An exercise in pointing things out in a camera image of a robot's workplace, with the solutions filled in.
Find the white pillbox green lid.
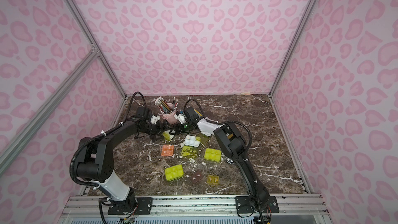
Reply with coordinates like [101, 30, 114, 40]
[164, 164, 184, 181]
[204, 148, 222, 162]
[181, 135, 201, 159]
[197, 133, 210, 146]
[162, 130, 175, 141]

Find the white pillbox green lid front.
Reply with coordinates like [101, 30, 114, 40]
[164, 164, 184, 181]

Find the small dark red pillbox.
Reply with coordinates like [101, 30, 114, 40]
[191, 171, 203, 184]

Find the small yellow pillbox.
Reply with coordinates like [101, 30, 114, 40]
[207, 175, 219, 185]

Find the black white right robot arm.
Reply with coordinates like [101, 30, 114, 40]
[174, 107, 274, 213]

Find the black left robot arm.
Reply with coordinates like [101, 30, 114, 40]
[69, 106, 168, 202]

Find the blue grey stapler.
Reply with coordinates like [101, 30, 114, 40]
[194, 109, 203, 117]

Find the pink pencil cup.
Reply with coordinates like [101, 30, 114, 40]
[161, 103, 178, 125]

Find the white pillbox green lid back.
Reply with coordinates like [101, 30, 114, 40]
[197, 133, 210, 146]

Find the coloured pencils bundle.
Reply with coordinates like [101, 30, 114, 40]
[154, 96, 178, 114]

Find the orange square pillbox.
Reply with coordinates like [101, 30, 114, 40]
[161, 145, 174, 157]

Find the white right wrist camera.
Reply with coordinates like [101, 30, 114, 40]
[175, 112, 187, 124]

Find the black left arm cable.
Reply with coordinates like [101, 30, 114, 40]
[69, 91, 147, 187]

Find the aluminium front rail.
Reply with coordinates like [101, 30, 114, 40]
[58, 194, 332, 224]

